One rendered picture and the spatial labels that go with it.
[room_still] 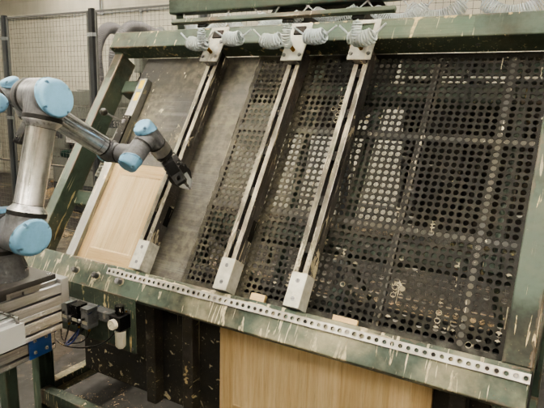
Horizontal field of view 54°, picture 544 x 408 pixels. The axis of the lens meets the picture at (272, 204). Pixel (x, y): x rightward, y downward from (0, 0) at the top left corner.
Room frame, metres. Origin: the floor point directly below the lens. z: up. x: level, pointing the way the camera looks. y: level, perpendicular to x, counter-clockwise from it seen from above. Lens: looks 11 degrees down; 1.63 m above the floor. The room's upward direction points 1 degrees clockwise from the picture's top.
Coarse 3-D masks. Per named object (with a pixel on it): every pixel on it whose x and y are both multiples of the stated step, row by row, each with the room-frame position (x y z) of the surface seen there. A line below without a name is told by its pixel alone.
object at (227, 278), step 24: (288, 24) 2.26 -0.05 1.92; (312, 24) 2.39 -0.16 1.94; (288, 48) 2.29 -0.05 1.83; (288, 72) 2.34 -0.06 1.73; (288, 96) 2.27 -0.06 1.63; (288, 120) 2.26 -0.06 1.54; (264, 144) 2.18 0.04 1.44; (264, 168) 2.11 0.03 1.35; (264, 192) 2.11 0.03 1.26; (240, 216) 2.03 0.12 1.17; (240, 240) 1.97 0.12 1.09; (240, 264) 1.97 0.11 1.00; (216, 288) 1.90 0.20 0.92
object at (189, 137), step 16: (208, 48) 2.54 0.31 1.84; (208, 64) 2.57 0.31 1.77; (224, 64) 2.61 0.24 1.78; (208, 80) 2.53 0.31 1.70; (208, 96) 2.50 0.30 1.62; (192, 112) 2.46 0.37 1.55; (208, 112) 2.50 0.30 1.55; (192, 128) 2.41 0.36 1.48; (176, 144) 2.39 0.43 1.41; (192, 144) 2.40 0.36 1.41; (160, 192) 2.28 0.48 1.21; (176, 192) 2.31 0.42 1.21; (160, 208) 2.23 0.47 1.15; (160, 224) 2.21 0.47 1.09; (144, 240) 2.17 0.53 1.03; (160, 240) 2.21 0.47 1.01; (144, 256) 2.13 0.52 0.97; (144, 272) 2.13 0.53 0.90
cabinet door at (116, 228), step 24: (120, 168) 2.54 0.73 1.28; (144, 168) 2.47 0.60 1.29; (120, 192) 2.46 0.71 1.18; (144, 192) 2.40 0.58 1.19; (96, 216) 2.44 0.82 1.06; (120, 216) 2.38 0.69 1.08; (144, 216) 2.32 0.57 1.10; (96, 240) 2.36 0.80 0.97; (120, 240) 2.30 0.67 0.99; (120, 264) 2.22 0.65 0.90
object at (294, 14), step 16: (224, 16) 2.41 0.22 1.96; (240, 16) 2.37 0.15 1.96; (256, 16) 2.33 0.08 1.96; (272, 16) 2.28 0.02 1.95; (288, 16) 2.25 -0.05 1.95; (304, 16) 2.22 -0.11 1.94; (320, 16) 2.19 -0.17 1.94; (224, 32) 2.42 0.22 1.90; (240, 32) 2.42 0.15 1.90; (256, 32) 2.36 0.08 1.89; (304, 32) 2.22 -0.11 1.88; (320, 32) 2.18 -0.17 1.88; (368, 32) 2.08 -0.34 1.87; (192, 48) 2.51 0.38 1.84; (272, 48) 2.31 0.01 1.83
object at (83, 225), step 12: (144, 84) 2.76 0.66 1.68; (144, 96) 2.75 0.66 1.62; (132, 108) 2.70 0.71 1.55; (132, 120) 2.68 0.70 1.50; (108, 168) 2.54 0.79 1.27; (96, 192) 2.49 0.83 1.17; (96, 204) 2.47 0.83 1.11; (84, 216) 2.44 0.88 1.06; (84, 228) 2.40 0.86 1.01; (72, 240) 2.39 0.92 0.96; (72, 252) 2.35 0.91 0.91
